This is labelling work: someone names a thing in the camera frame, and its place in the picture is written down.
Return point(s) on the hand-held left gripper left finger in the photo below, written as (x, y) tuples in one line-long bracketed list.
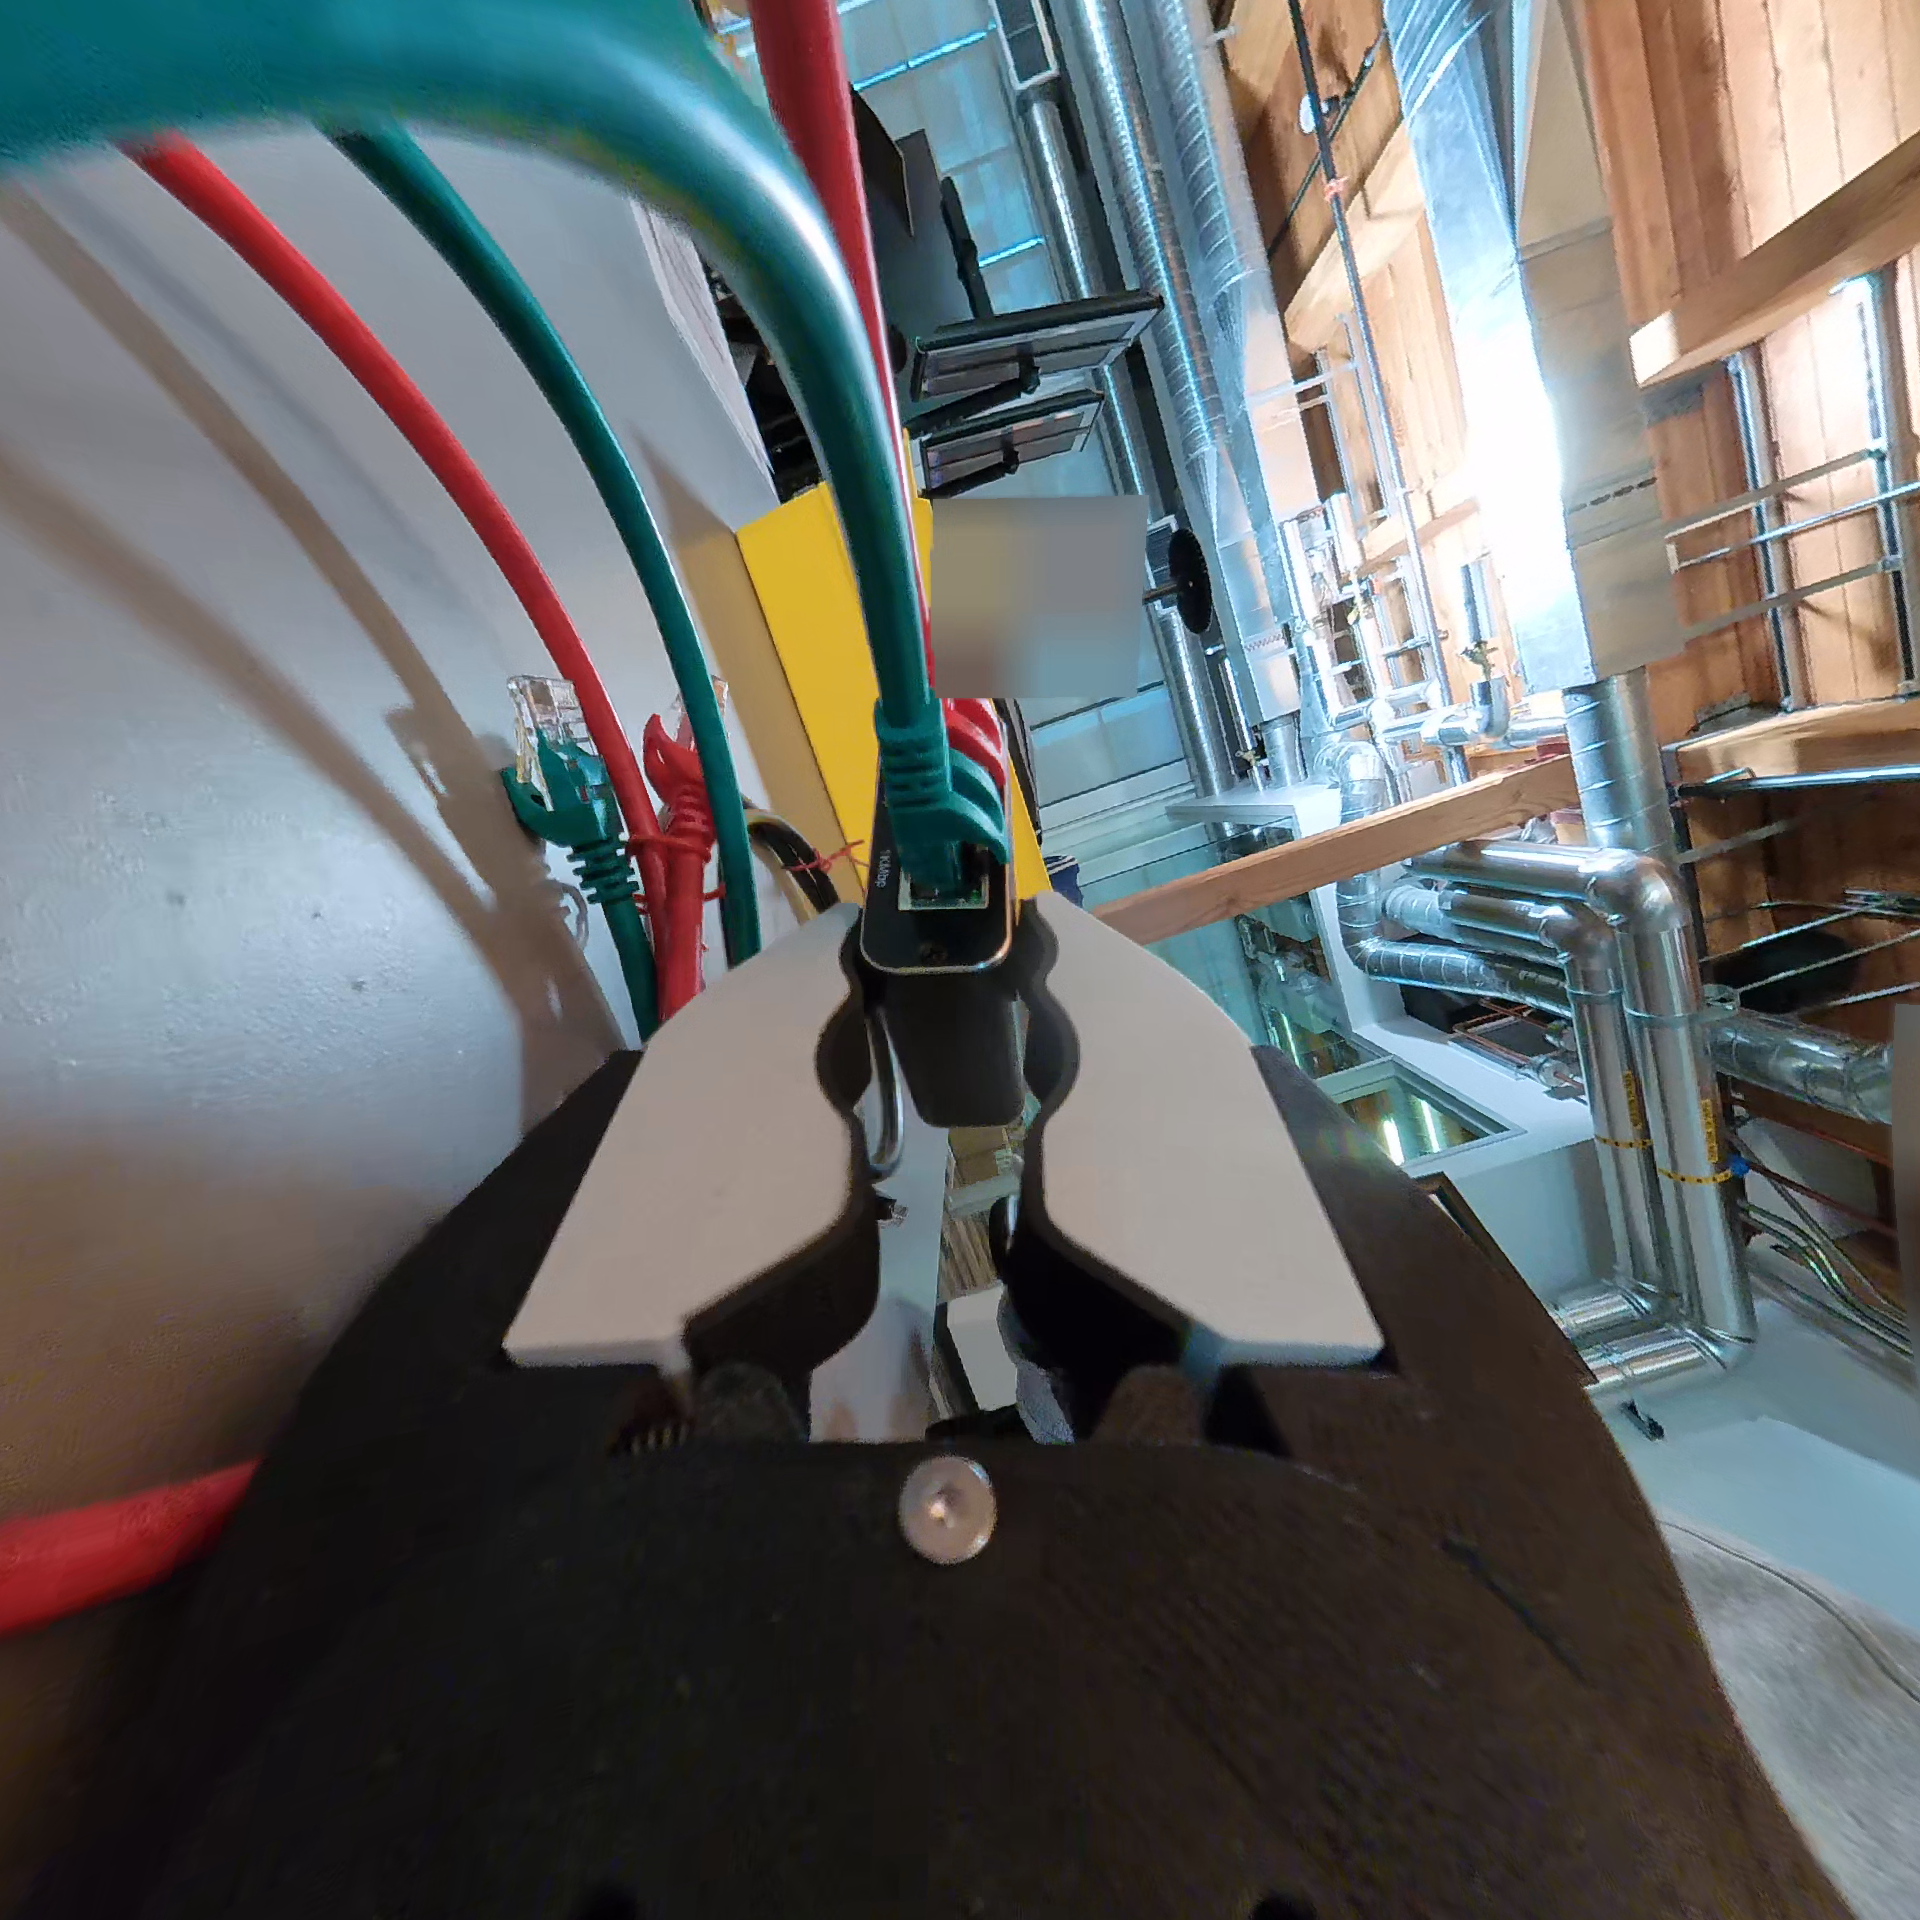
[(704, 1170)]

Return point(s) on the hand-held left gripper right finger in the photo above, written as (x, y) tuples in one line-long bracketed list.
[(1201, 1170)]

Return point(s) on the black network splitter box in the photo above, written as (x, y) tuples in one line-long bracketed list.
[(961, 1050)]

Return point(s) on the yellow plastic bin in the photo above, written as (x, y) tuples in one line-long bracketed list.
[(809, 630)]

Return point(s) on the wooden railing beam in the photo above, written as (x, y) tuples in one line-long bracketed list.
[(1349, 839)]

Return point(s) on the white cabinet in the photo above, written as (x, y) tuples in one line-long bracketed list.
[(1244, 809)]

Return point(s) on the cluster of silver pipes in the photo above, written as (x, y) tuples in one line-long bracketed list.
[(1636, 931)]

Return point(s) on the black round knob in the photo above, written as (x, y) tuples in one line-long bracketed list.
[(1184, 578)]

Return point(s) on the thick wooden beam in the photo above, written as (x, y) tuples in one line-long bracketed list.
[(1799, 744)]

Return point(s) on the metal storage rack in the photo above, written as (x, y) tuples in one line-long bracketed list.
[(1021, 346)]

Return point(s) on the wooden ceiling beam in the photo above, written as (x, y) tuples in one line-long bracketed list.
[(1770, 283)]

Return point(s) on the rectangular metal duct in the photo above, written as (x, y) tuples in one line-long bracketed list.
[(1500, 376)]

